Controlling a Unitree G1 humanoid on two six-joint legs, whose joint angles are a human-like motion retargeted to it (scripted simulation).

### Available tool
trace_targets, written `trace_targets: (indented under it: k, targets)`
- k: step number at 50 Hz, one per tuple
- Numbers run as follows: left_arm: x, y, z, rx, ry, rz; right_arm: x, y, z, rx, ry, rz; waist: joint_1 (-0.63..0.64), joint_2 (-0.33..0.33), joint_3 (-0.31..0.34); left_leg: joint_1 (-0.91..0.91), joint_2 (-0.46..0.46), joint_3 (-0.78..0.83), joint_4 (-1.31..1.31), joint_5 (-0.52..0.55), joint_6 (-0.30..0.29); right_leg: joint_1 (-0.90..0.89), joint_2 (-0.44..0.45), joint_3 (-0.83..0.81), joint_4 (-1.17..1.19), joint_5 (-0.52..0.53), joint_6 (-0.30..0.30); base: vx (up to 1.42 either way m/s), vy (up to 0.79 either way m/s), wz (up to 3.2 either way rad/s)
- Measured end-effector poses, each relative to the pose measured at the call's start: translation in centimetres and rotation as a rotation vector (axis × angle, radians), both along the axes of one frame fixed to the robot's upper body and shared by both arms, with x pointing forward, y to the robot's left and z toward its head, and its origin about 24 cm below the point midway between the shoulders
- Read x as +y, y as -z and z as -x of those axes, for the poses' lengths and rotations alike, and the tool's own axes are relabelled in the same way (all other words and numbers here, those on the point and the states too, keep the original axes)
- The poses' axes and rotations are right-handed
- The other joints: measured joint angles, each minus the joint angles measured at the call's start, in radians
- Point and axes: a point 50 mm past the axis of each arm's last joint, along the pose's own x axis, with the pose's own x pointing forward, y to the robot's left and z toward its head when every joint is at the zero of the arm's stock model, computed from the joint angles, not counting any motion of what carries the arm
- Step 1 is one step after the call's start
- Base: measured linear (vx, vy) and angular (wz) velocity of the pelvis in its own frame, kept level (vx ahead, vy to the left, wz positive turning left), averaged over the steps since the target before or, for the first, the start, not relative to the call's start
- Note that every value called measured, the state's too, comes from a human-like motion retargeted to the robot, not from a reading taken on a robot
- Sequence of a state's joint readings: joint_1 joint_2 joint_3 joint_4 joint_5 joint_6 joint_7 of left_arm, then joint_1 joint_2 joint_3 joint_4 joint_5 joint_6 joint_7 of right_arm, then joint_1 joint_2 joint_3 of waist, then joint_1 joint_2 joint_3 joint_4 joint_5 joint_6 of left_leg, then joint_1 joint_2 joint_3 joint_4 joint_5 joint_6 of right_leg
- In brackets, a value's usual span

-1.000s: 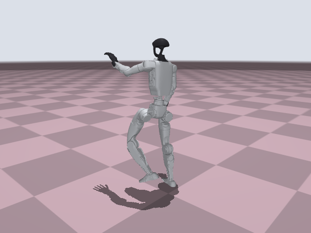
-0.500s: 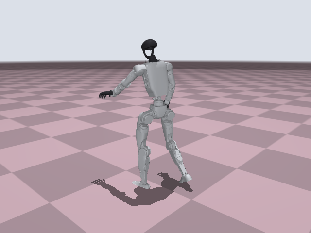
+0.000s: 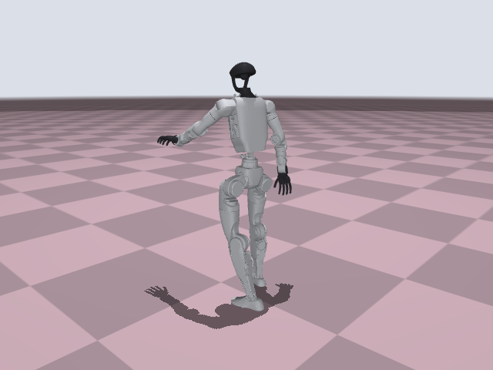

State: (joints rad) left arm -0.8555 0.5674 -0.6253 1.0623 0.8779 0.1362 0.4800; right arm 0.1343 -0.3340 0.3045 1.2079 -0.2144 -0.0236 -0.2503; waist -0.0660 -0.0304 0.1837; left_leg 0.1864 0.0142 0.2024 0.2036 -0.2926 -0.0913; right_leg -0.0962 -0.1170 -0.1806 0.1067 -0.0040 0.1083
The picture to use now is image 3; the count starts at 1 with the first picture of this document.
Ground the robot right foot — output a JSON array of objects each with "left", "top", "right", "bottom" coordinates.
[{"left": 253, "top": 274, "right": 266, "bottom": 287}]

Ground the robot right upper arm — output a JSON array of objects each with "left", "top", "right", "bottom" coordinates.
[{"left": 264, "top": 100, "right": 285, "bottom": 145}]

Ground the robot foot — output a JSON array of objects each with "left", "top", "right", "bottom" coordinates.
[
  {"left": 231, "top": 295, "right": 264, "bottom": 311},
  {"left": 253, "top": 274, "right": 266, "bottom": 287}
]

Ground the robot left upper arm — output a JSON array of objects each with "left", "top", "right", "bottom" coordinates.
[{"left": 192, "top": 99, "right": 236, "bottom": 137}]

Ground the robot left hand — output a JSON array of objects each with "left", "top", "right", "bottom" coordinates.
[{"left": 157, "top": 135, "right": 178, "bottom": 146}]

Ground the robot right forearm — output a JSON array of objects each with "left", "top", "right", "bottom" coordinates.
[{"left": 275, "top": 139, "right": 287, "bottom": 173}]

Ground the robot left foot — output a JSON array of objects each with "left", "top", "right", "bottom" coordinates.
[{"left": 231, "top": 295, "right": 264, "bottom": 311}]

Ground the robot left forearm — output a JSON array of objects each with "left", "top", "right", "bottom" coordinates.
[{"left": 174, "top": 121, "right": 200, "bottom": 146}]

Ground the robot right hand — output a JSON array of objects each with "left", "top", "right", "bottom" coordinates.
[{"left": 273, "top": 165, "right": 292, "bottom": 195}]

